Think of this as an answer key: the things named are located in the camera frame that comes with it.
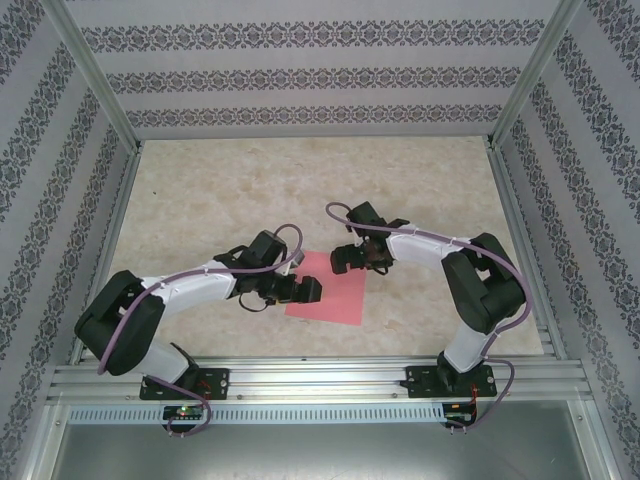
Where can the pink paper sheet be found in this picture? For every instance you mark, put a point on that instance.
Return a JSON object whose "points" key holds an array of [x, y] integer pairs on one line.
{"points": [[340, 300]]}

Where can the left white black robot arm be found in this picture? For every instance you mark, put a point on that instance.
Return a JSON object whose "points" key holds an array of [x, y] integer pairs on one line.
{"points": [[200, 285]]}

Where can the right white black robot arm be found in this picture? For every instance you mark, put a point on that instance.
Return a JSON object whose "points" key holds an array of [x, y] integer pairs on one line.
{"points": [[425, 250]]}

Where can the small circuit board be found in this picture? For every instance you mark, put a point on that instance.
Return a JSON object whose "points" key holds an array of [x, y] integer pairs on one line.
{"points": [[457, 415], [182, 412]]}

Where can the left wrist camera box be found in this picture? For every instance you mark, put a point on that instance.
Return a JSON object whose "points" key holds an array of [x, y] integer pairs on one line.
{"points": [[298, 261]]}

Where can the long aluminium mounting rail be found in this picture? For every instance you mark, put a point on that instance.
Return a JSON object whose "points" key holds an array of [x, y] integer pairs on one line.
{"points": [[320, 380]]}

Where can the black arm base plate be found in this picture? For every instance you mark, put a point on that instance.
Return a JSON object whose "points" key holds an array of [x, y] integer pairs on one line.
{"points": [[420, 380], [217, 382]]}

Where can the aluminium side rail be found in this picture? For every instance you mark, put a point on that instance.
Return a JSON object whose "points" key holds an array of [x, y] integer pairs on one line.
{"points": [[107, 250], [525, 250]]}

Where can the aluminium frame post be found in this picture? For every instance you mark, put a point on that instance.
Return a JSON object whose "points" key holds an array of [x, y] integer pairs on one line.
{"points": [[530, 75], [100, 85]]}

